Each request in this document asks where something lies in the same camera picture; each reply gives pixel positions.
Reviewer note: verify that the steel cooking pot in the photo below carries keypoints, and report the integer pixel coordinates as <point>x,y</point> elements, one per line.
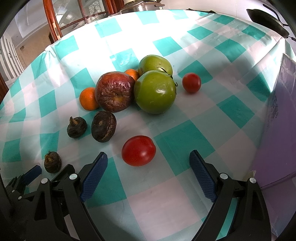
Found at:
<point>133,6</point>

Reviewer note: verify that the teal checkered tablecloth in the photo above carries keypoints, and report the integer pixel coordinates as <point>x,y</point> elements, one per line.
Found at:
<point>237,62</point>

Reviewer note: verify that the orange mandarin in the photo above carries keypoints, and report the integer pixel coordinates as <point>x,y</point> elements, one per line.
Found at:
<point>133,73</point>
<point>87,99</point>

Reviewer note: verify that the black frying pan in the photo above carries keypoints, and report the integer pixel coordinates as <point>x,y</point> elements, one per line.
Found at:
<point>265,19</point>

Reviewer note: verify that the wrinkled dark red apple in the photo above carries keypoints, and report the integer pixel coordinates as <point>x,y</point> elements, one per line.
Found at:
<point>114,91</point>

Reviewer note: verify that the small dark dried fruit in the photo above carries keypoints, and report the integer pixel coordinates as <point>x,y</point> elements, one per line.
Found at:
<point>52,162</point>

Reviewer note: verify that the dark dried fruit with stem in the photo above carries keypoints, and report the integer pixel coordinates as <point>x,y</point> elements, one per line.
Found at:
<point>77,127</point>

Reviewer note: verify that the dark brown dried fruit large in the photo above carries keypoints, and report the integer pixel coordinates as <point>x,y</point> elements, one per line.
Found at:
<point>103,126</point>

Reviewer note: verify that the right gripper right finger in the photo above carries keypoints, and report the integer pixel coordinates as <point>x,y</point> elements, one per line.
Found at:
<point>250,220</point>

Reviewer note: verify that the purple-edged cardboard box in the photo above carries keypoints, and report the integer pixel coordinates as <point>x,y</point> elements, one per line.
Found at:
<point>274,163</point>

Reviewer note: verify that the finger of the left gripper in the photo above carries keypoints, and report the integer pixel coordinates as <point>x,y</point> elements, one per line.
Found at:
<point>32,173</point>

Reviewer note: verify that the small red tomato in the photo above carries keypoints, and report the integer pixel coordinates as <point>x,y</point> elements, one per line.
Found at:
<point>191,82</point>

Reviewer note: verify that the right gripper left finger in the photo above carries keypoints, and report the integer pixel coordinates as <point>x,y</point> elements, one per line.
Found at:
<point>66,195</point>

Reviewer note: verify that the large green tomato front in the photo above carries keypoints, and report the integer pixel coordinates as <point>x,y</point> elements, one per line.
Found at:
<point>155,92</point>

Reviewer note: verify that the large red tomato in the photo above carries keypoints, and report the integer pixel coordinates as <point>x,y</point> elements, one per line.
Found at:
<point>138,151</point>

